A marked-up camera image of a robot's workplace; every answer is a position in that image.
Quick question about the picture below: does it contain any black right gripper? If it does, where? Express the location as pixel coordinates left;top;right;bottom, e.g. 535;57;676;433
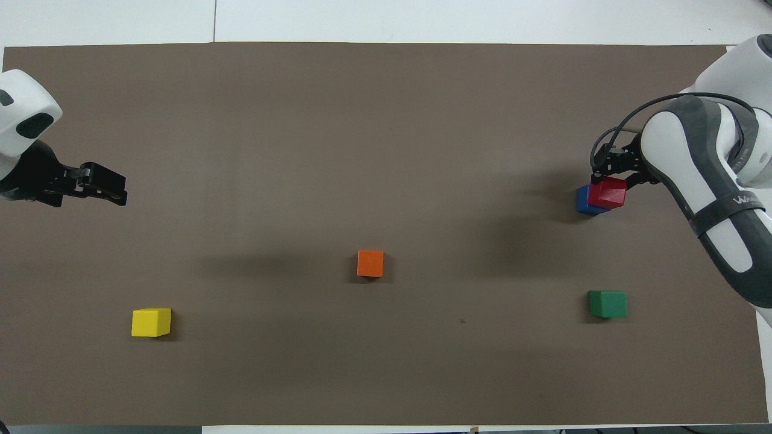
590;135;662;189

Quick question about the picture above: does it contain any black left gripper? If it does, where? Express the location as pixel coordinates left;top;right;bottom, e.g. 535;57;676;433
0;139;128;208

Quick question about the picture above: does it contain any red wooden block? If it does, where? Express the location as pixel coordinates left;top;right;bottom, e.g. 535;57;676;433
588;176;628;210

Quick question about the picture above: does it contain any blue wooden block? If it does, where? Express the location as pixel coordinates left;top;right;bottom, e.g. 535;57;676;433
575;184;611;216

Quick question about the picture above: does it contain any green wooden block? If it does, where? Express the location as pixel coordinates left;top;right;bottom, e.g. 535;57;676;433
589;290;628;319

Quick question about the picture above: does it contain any yellow wooden block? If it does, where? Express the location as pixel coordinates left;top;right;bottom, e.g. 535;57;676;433
131;307;172;338

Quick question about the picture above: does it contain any orange wooden block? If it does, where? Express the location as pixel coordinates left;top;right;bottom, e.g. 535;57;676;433
356;250;385;278

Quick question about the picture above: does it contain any brown table mat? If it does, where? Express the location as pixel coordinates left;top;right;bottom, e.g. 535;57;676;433
0;41;770;426

